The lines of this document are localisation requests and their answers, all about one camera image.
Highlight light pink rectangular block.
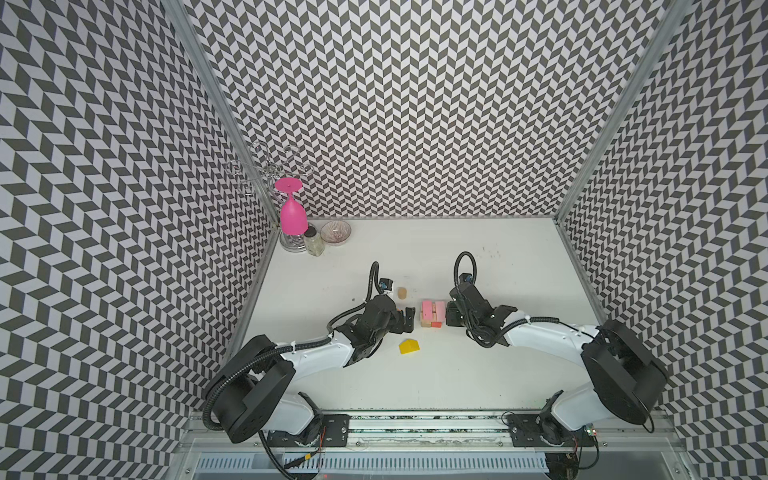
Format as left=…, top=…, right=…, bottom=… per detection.
left=432, top=301, right=446, bottom=324

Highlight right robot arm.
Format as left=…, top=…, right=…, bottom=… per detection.
left=446, top=280, right=669, bottom=446

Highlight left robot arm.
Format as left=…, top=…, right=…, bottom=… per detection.
left=202, top=294, right=415, bottom=444

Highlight yellow house-shaped block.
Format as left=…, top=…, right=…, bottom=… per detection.
left=399, top=339, right=420, bottom=355

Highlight small striped bowl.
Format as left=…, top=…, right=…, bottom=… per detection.
left=320, top=220, right=352, bottom=246

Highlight glass spice jar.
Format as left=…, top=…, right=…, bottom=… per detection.
left=303, top=224, right=325, bottom=257

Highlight pink plastic wine glass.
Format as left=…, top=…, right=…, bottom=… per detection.
left=275, top=177, right=308, bottom=236

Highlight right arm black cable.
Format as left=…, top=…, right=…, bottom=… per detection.
left=452, top=250, right=601, bottom=349

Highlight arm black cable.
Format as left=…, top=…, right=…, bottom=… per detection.
left=452, top=250, right=601, bottom=349
left=202, top=260, right=382, bottom=480

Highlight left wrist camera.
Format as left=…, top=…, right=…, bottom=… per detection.
left=377, top=278, right=393, bottom=294

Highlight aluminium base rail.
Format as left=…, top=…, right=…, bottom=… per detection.
left=179, top=409, right=679, bottom=454

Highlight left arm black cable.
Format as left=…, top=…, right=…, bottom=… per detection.
left=202, top=260, right=382, bottom=480

